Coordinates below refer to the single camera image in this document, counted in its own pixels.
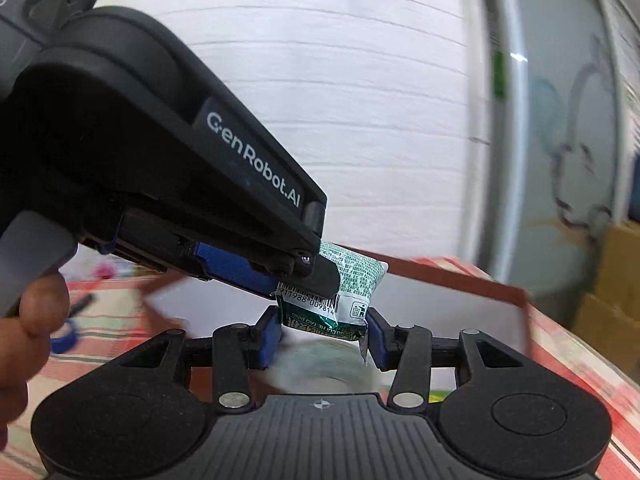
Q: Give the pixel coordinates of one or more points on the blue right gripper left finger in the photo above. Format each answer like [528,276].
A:
[268,336]

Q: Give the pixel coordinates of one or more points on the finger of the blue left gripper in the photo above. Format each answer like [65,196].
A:
[195,260]

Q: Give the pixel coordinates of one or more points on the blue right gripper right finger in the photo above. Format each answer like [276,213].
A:
[382,343]

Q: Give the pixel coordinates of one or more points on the green tissue packet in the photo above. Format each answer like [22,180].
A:
[344,316]

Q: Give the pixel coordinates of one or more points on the person's left hand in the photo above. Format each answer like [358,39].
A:
[25,343]

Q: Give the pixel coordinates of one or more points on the brown storage box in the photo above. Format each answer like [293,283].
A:
[201,307]

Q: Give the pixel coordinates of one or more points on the black marker pen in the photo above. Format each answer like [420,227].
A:
[81,304]

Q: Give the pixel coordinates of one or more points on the blue tape roll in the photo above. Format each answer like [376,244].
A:
[64,339]

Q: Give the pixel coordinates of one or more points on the cardboard boxes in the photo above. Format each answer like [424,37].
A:
[608,318]

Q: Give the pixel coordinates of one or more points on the white door frame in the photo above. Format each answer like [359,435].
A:
[496,134]

